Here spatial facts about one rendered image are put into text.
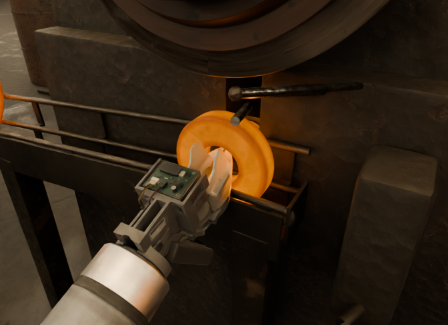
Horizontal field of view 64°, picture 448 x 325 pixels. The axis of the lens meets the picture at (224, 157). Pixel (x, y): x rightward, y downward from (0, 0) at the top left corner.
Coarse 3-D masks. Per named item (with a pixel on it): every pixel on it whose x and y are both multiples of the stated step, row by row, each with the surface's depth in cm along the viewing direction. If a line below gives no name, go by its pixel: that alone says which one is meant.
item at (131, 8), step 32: (128, 0) 44; (160, 0) 39; (192, 0) 37; (224, 0) 35; (256, 0) 34; (288, 0) 34; (320, 0) 33; (160, 32) 43; (192, 32) 41; (224, 32) 39; (256, 32) 37; (288, 32) 36
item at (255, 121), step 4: (256, 100) 66; (260, 100) 66; (256, 104) 64; (260, 104) 64; (256, 108) 63; (260, 108) 63; (252, 112) 61; (256, 112) 61; (248, 116) 60; (252, 116) 60; (256, 116) 60; (248, 120) 60; (252, 120) 60; (256, 120) 60; (256, 124) 60
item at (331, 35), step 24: (336, 0) 34; (360, 0) 33; (384, 0) 32; (120, 24) 48; (312, 24) 36; (336, 24) 35; (360, 24) 34; (168, 48) 46; (264, 48) 40; (288, 48) 38; (312, 48) 37; (216, 72) 44; (240, 72) 42; (264, 72) 41
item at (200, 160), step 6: (198, 144) 50; (192, 150) 49; (198, 150) 50; (204, 150) 52; (216, 150) 54; (192, 156) 49; (198, 156) 51; (204, 156) 52; (210, 156) 53; (192, 162) 50; (198, 162) 51; (204, 162) 52; (210, 162) 52; (192, 168) 50; (198, 168) 51; (204, 168) 52; (210, 168) 52
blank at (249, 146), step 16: (208, 112) 54; (224, 112) 52; (192, 128) 53; (208, 128) 51; (224, 128) 50; (240, 128) 49; (256, 128) 51; (192, 144) 54; (208, 144) 53; (224, 144) 51; (240, 144) 50; (256, 144) 49; (240, 160) 51; (256, 160) 50; (272, 160) 52; (208, 176) 56; (240, 176) 53; (256, 176) 51; (272, 176) 53; (256, 192) 53
